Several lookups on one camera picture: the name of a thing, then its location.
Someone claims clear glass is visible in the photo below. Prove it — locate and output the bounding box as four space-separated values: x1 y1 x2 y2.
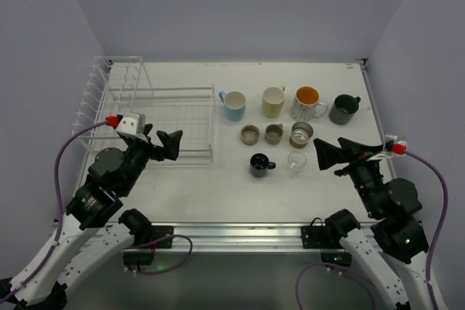
288 152 307 176

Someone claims cream brown mug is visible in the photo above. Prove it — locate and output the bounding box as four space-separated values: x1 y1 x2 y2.
289 121 314 149

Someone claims dark teal wave mug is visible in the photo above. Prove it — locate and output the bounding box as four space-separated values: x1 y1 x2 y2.
328 94 361 126

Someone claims white patterned orange-inside mug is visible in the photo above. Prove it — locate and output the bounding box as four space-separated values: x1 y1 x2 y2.
290 86 328 122

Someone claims grey small cup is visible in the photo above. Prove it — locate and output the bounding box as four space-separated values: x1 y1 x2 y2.
264 123 283 145

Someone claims dark blue mug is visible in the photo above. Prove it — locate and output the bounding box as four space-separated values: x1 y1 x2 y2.
249 153 276 178

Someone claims light blue mug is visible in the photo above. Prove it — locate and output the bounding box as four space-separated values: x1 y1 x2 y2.
219 91 246 121

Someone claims speckled beige small cup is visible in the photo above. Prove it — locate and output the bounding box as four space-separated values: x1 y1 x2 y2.
240 125 260 146

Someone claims pale yellow mug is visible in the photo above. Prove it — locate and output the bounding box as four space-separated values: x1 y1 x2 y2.
262 85 286 118

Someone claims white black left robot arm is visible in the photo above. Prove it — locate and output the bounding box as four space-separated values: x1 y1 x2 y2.
1 115 183 309

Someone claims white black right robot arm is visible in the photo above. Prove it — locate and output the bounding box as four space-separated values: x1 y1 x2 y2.
313 136 447 309

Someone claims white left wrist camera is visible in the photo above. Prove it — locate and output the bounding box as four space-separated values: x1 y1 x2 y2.
116 113 147 142

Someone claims white wire dish rack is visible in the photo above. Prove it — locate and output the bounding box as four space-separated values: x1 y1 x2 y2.
121 84 215 166

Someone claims white wire plate rack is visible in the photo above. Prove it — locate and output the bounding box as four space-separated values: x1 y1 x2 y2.
68 54 155 160

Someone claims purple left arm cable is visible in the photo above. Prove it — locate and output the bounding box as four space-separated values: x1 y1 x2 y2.
0 115 121 300

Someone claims aluminium mounting rail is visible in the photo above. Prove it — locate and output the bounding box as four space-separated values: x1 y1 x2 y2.
50 219 379 253

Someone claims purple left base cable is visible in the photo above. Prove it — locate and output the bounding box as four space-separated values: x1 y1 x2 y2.
125 233 193 275

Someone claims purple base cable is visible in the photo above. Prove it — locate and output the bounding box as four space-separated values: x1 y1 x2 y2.
125 233 193 275
294 261 377 310

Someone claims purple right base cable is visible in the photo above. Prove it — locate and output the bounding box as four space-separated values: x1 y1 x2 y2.
294 261 377 310

